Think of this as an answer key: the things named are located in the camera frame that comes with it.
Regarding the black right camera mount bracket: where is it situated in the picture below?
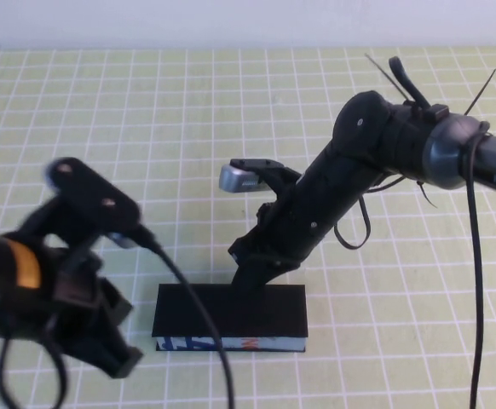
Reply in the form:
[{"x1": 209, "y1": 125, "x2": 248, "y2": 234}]
[{"x1": 258, "y1": 168, "x2": 304, "y2": 214}]

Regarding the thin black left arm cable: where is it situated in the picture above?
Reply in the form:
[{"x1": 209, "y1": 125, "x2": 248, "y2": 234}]
[{"x1": 0, "y1": 313, "x2": 69, "y2": 409}]

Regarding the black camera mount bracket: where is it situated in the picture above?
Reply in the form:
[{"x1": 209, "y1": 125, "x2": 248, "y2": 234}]
[
  {"x1": 258, "y1": 168, "x2": 304, "y2": 214},
  {"x1": 17, "y1": 193, "x2": 104, "y2": 274}
]

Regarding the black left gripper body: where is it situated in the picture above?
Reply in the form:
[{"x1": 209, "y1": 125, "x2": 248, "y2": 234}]
[{"x1": 38, "y1": 236, "x2": 117, "y2": 342}]

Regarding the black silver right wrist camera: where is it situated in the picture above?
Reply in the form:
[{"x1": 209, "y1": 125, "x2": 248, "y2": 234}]
[{"x1": 219, "y1": 158, "x2": 287, "y2": 195}]

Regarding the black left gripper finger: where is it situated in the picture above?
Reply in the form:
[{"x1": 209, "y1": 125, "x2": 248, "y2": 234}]
[
  {"x1": 66, "y1": 323, "x2": 144, "y2": 380},
  {"x1": 94, "y1": 276, "x2": 133, "y2": 327}
]

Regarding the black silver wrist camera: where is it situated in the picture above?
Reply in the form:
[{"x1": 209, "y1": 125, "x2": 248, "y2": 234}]
[
  {"x1": 42, "y1": 156, "x2": 143, "y2": 249},
  {"x1": 219, "y1": 158, "x2": 287, "y2": 195}
]

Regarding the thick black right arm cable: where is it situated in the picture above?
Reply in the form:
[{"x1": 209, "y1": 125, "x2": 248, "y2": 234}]
[{"x1": 460, "y1": 120, "x2": 491, "y2": 409}]

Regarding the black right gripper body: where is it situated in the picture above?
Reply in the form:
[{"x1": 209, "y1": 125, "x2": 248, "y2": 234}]
[{"x1": 229, "y1": 183, "x2": 339, "y2": 272}]

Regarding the black glasses case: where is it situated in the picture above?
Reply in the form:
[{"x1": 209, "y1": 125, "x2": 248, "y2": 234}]
[{"x1": 152, "y1": 283, "x2": 309, "y2": 354}]

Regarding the black looped right gripper cable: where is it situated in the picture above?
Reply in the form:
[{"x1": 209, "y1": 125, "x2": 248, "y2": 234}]
[{"x1": 387, "y1": 56, "x2": 431, "y2": 111}]

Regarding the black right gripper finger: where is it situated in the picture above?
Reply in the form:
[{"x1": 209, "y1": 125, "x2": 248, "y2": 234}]
[
  {"x1": 230, "y1": 260, "x2": 257, "y2": 285},
  {"x1": 251, "y1": 266, "x2": 283, "y2": 285}
]

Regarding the thick black left camera cable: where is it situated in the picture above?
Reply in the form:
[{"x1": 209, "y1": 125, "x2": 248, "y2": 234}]
[{"x1": 135, "y1": 225, "x2": 237, "y2": 409}]

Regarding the black zip tie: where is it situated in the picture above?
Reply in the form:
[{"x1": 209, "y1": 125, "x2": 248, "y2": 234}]
[
  {"x1": 365, "y1": 53, "x2": 415, "y2": 103},
  {"x1": 463, "y1": 67, "x2": 496, "y2": 117},
  {"x1": 417, "y1": 181, "x2": 440, "y2": 210}
]

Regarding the black left camera mount bracket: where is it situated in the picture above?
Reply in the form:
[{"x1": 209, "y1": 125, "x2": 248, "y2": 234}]
[{"x1": 17, "y1": 193, "x2": 104, "y2": 274}]

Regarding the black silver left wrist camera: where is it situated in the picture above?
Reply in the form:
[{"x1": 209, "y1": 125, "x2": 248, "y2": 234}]
[{"x1": 42, "y1": 156, "x2": 143, "y2": 249}]

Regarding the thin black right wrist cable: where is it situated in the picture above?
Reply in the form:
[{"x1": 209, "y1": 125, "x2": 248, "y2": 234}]
[{"x1": 334, "y1": 174, "x2": 407, "y2": 251}]

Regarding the green white-grid tablecloth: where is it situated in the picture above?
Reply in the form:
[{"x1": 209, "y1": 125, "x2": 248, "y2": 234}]
[{"x1": 0, "y1": 45, "x2": 496, "y2": 409}]

